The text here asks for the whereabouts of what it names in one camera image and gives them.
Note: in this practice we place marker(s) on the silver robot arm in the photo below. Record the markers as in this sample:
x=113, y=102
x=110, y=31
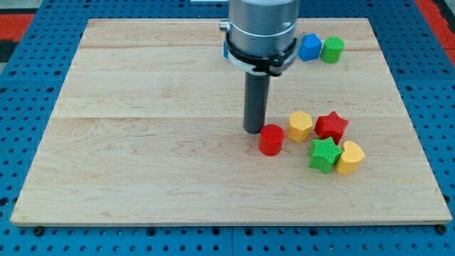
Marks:
x=261, y=28

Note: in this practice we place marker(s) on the blue triangle block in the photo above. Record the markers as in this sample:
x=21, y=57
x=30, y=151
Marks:
x=225, y=49

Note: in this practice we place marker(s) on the red cylinder block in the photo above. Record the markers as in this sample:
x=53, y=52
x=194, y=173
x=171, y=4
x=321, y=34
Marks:
x=271, y=139

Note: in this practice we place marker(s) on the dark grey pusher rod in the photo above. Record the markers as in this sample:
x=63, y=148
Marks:
x=255, y=104

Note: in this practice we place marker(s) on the yellow hexagon block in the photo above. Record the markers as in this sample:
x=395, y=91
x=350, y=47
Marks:
x=300, y=126

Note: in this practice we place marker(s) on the wooden board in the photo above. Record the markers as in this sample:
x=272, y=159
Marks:
x=148, y=131

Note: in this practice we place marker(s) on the green star block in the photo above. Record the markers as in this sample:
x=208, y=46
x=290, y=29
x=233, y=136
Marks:
x=324, y=154

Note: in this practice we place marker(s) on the red star block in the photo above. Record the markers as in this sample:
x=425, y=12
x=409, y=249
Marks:
x=331, y=125

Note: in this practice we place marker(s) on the blue pentagon block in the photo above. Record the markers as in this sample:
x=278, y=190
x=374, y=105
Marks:
x=310, y=47

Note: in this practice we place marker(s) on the yellow heart block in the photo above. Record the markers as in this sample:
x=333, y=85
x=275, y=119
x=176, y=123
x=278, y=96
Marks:
x=351, y=158

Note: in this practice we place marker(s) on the green cylinder block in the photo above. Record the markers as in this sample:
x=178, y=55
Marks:
x=332, y=48

